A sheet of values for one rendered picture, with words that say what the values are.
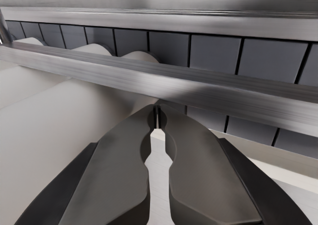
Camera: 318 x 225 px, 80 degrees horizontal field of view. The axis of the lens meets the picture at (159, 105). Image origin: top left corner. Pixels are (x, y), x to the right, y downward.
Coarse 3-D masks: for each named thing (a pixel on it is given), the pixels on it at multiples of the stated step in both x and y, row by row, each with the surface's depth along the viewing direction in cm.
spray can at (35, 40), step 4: (16, 40) 22; (20, 40) 22; (24, 40) 23; (28, 40) 23; (32, 40) 23; (36, 40) 23; (40, 40) 24; (36, 44) 23; (40, 44) 23; (44, 44) 24; (0, 64) 20; (4, 64) 20; (8, 64) 20; (12, 64) 20; (16, 64) 21; (0, 68) 20; (4, 68) 20
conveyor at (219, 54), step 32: (32, 32) 24; (64, 32) 21; (96, 32) 19; (128, 32) 17; (160, 32) 16; (192, 64) 16; (224, 64) 15; (256, 64) 13; (288, 64) 13; (224, 128) 17; (256, 128) 16
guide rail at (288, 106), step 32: (32, 64) 12; (64, 64) 11; (96, 64) 9; (128, 64) 9; (160, 64) 9; (160, 96) 8; (192, 96) 8; (224, 96) 7; (256, 96) 6; (288, 96) 6; (288, 128) 6
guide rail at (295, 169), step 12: (156, 132) 16; (216, 132) 16; (240, 144) 14; (252, 144) 14; (252, 156) 13; (264, 156) 13; (276, 156) 13; (288, 156) 13; (300, 156) 13; (264, 168) 13; (276, 168) 13; (288, 168) 12; (300, 168) 12; (312, 168) 12; (288, 180) 13; (300, 180) 12; (312, 180) 12
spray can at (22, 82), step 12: (84, 48) 18; (96, 48) 18; (108, 48) 19; (0, 72) 13; (12, 72) 13; (24, 72) 13; (36, 72) 14; (48, 72) 14; (0, 84) 12; (12, 84) 12; (24, 84) 13; (36, 84) 13; (48, 84) 14; (0, 96) 11; (12, 96) 12; (24, 96) 12
